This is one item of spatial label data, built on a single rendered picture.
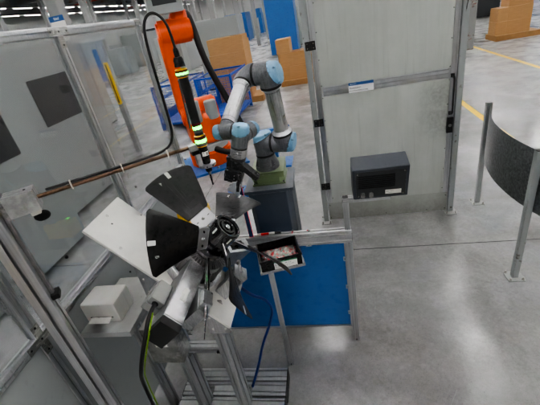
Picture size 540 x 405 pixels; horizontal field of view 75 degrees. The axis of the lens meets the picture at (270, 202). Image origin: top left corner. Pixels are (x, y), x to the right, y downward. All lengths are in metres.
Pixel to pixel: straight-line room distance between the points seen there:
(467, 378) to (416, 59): 2.23
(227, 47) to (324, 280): 7.87
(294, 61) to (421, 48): 7.65
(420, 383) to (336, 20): 2.52
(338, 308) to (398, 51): 1.99
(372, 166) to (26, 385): 1.65
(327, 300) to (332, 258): 0.33
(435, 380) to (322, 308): 0.72
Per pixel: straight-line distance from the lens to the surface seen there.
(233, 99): 1.82
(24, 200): 1.35
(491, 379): 2.45
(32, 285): 1.48
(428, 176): 3.50
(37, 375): 1.75
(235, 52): 9.38
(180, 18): 5.40
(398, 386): 2.33
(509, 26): 13.51
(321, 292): 2.22
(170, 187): 1.51
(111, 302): 1.72
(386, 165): 1.71
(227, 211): 1.60
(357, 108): 3.15
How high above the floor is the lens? 1.94
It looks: 28 degrees down
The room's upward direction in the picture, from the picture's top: 11 degrees counter-clockwise
